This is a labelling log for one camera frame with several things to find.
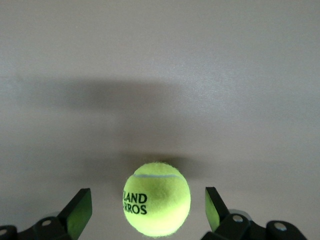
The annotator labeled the yellow-green tennis ball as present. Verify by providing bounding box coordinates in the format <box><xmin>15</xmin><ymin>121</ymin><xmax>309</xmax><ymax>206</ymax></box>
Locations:
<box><xmin>122</xmin><ymin>161</ymin><xmax>192</xmax><ymax>237</ymax></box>

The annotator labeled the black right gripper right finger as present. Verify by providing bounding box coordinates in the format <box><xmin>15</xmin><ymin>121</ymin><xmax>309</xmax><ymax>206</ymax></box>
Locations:
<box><xmin>201</xmin><ymin>186</ymin><xmax>307</xmax><ymax>240</ymax></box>

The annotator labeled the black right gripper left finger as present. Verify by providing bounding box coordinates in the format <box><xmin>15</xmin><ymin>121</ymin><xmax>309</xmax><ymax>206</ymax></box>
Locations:
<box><xmin>0</xmin><ymin>187</ymin><xmax>93</xmax><ymax>240</ymax></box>

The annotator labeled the brown table cover sheet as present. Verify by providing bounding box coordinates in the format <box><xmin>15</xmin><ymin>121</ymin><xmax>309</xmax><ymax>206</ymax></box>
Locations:
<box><xmin>0</xmin><ymin>0</ymin><xmax>320</xmax><ymax>240</ymax></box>

